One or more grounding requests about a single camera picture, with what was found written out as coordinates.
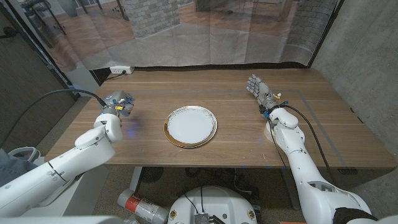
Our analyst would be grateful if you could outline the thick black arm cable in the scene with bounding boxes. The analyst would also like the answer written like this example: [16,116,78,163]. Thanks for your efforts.
[0,88,108,147]
[278,103,337,185]

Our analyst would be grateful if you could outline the white paper plate gold rim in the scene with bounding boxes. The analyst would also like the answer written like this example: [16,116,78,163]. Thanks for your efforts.
[163,105,218,149]

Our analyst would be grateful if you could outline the person in blue jeans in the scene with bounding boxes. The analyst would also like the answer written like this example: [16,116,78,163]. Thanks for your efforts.
[0,148,39,188]

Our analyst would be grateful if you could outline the printed room backdrop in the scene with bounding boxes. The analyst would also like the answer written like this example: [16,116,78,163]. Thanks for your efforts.
[6,0,340,73]

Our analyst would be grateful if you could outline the black floor cables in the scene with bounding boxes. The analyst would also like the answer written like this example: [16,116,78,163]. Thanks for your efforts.
[185,167,261,205]

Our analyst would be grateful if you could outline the wooden table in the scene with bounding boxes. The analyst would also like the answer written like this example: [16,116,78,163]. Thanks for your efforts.
[124,89,349,167]

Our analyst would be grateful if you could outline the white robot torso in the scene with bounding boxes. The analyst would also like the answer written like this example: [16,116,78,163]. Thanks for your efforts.
[167,185,258,224]

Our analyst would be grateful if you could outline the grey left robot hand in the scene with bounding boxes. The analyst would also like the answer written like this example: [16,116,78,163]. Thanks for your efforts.
[103,90,136,118]

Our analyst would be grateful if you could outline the white tape roll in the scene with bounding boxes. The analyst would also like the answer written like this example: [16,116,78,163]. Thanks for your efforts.
[263,121,278,142]

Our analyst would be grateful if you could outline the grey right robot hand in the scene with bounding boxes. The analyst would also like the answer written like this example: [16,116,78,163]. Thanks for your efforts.
[246,73,280,108]

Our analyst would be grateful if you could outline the white table leg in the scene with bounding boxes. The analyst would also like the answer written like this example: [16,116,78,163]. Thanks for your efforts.
[129,167,144,192]

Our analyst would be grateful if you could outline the grey perforated wall panel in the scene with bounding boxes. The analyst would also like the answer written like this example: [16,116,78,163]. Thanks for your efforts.
[0,12,77,153]

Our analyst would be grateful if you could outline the black round fan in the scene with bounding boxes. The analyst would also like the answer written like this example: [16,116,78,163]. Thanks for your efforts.
[139,167,164,185]

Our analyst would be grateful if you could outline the grey table leg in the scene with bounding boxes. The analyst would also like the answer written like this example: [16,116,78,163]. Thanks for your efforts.
[280,167,301,211]

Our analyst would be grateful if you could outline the small blue toy camera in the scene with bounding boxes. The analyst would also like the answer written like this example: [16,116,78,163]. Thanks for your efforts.
[119,95,136,118]

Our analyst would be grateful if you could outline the white power strip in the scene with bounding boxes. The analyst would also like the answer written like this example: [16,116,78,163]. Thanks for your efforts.
[109,65,136,75]

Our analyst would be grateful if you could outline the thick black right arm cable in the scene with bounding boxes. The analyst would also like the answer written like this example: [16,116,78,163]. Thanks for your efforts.
[278,103,337,185]

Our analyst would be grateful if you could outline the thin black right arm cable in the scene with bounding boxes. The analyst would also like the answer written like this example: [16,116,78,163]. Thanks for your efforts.
[264,115,293,170]

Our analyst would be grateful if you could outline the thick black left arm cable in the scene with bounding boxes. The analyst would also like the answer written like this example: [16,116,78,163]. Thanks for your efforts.
[0,88,108,147]

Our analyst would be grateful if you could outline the black power strip cord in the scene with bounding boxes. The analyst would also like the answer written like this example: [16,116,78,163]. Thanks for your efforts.
[105,70,127,82]

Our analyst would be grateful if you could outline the white cylinder with red label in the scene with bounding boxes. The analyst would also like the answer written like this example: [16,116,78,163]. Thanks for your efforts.
[117,188,170,224]

